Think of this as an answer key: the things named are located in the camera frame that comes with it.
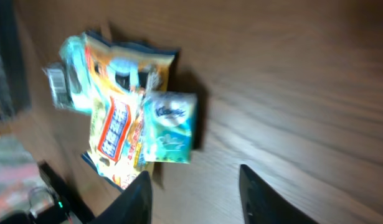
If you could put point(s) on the dark green snack pack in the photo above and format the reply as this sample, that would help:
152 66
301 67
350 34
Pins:
57 77

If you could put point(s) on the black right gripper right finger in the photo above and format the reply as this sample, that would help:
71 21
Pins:
262 204

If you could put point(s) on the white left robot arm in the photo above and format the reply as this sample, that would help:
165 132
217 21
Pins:
31 192

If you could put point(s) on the yellow snack bag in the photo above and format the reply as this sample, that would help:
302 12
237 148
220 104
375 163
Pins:
121 74

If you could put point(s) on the teal wet wipes pack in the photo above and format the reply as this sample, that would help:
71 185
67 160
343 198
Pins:
79 89

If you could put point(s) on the grey plastic mesh basket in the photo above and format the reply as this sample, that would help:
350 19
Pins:
14 91

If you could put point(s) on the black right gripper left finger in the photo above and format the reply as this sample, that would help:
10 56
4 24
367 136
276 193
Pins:
133 206

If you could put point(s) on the green Kleenex tissue pack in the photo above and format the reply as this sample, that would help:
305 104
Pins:
169 121

